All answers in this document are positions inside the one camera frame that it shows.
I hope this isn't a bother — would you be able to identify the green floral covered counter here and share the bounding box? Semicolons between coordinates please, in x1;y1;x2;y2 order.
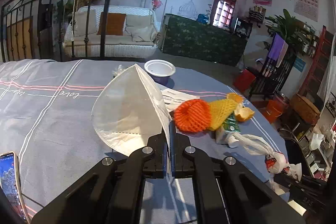
160;14;247;67

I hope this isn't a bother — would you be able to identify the red box on floor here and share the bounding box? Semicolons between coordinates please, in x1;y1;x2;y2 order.
233;69;256;93

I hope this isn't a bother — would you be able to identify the smartphone with light case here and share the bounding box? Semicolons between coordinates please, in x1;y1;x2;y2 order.
1;151;31;223

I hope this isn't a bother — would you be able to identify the potted green plant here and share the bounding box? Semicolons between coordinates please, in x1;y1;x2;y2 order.
264;9;314;56

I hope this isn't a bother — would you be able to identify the orange plastic bucket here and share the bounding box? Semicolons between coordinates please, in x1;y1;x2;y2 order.
262;100;285;124

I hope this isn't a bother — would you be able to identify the knotted white plastic bag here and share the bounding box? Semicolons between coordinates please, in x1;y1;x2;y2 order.
233;132;302;181

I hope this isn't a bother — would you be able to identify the orange patterned suitcase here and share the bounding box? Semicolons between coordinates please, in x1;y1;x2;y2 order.
290;94;321;126

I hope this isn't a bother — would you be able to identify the white wicker swing sofa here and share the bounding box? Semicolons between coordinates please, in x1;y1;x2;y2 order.
63;5;159;59

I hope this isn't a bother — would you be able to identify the orange foam fruit net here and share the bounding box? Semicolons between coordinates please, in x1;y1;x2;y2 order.
174;99;211;133

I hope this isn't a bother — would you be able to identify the orange peel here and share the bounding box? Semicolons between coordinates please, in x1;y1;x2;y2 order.
226;93;255;122

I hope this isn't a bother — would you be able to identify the clear crumpled plastic wrap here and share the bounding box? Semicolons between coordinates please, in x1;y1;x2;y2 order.
112;65;126;77

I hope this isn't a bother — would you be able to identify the white face mask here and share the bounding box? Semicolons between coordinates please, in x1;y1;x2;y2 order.
91;64;171;156

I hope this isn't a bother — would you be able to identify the green white milk carton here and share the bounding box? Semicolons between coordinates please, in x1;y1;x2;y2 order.
215;113;240;148

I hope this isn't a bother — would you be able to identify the yellow foam fruit net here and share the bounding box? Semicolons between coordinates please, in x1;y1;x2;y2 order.
209;99;238;131

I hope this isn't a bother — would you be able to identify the black iron bed frame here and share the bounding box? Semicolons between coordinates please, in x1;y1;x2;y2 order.
1;0;110;62

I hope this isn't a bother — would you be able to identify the black trash bin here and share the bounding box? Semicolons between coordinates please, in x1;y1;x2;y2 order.
284;138;313;177

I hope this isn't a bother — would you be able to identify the orange cushion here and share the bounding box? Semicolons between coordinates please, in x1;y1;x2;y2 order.
105;12;126;36

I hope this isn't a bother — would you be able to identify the white paper wrapper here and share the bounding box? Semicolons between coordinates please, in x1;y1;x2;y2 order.
157;84;199;112

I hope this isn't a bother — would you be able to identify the black metal railing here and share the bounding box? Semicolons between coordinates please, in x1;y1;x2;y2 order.
248;46;296;100

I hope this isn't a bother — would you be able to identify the red ladder shelf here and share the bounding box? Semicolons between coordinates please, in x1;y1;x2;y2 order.
299;26;334;96

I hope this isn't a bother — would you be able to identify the purple hanging towel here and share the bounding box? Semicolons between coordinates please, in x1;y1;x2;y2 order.
267;34;285;61

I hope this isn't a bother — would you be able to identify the pink hanging towel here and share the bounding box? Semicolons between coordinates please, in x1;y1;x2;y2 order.
276;42;288;68

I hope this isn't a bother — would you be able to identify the red telephone booth cabinet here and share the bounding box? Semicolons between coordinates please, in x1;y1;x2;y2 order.
210;0;237;29

